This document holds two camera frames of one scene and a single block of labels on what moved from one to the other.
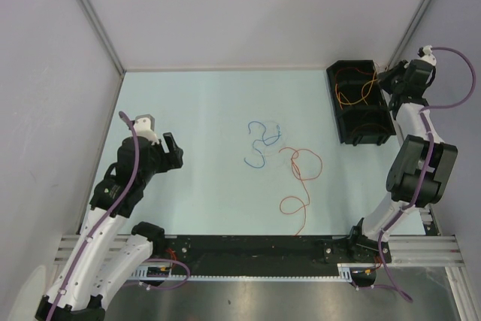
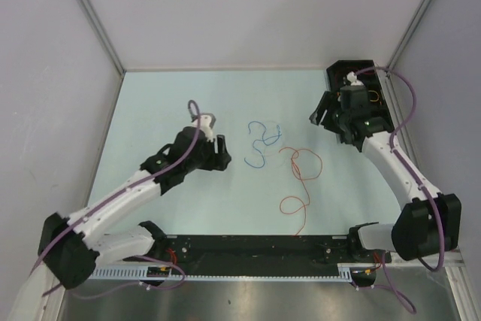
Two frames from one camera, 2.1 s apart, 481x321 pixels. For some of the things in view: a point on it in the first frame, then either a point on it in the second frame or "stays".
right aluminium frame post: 421,12 stays
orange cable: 349,102 to 378,96
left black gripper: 169,160 to 216,161
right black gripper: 385,77 to 329,101
